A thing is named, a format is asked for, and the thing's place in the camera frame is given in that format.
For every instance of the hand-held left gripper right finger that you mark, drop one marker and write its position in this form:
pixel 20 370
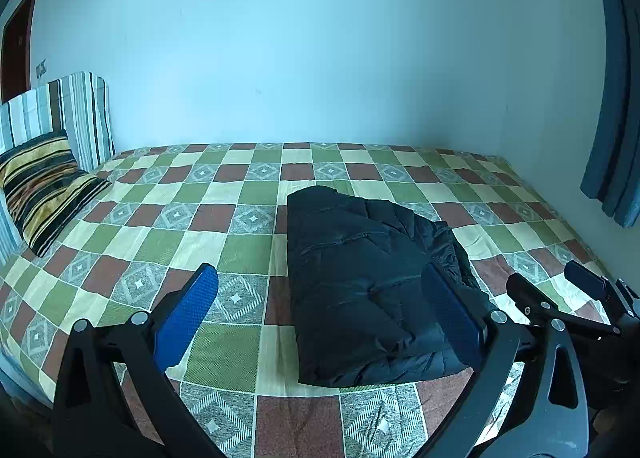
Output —
pixel 450 313

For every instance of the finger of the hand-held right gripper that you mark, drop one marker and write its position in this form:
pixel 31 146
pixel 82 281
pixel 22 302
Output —
pixel 525 293
pixel 587 280

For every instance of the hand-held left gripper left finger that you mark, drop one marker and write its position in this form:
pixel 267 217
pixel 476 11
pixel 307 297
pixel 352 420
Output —
pixel 187 318

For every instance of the black padded jacket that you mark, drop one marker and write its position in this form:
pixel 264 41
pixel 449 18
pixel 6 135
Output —
pixel 350 278

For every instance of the bed with checkered sheet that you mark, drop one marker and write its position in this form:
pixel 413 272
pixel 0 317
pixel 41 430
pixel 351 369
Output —
pixel 200 218

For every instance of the blue curtain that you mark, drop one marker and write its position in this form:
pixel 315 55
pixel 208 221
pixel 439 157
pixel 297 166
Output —
pixel 615 113

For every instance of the yellow black striped pillow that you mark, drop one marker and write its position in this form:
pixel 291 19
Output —
pixel 45 183

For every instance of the blue striped pillow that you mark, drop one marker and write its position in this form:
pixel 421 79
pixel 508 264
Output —
pixel 75 108

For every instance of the brown wooden door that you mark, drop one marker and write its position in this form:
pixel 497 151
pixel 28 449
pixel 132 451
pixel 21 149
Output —
pixel 17 48

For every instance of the wall switch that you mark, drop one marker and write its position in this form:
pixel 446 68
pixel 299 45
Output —
pixel 41 67

